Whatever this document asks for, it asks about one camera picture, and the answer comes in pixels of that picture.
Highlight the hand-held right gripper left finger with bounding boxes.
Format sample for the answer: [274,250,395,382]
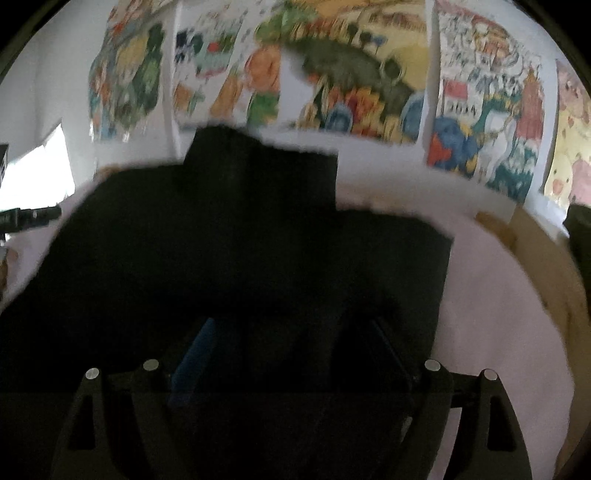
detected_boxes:
[51,318,219,480]

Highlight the black padded jacket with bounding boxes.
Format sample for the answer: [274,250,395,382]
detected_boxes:
[0,124,455,480]

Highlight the pink blanket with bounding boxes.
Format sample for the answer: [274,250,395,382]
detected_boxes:
[0,185,578,480]

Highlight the wooden bed frame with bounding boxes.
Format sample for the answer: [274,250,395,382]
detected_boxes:
[475,208,591,472]

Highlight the colourful wall drawings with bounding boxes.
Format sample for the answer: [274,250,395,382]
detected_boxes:
[426,0,546,205]

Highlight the yellow chicks drawing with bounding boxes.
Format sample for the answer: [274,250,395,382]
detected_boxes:
[544,59,591,209]

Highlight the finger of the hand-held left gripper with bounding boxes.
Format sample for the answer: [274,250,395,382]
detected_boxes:
[0,207,62,232]

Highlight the hill landscape drawing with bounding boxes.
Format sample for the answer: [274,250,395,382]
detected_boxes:
[281,0,431,145]

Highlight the blond character drawing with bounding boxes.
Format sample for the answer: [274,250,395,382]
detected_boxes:
[108,0,166,137]

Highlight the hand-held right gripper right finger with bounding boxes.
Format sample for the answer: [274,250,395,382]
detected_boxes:
[369,318,533,480]

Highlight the mermaid drawing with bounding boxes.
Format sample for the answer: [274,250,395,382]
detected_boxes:
[88,44,120,141]

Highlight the bright window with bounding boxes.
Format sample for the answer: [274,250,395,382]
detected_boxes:
[0,121,75,209]

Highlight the turtles drawing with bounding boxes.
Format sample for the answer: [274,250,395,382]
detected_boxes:
[174,0,283,131]

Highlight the dark green garment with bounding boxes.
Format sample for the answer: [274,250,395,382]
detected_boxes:
[562,203,591,273]

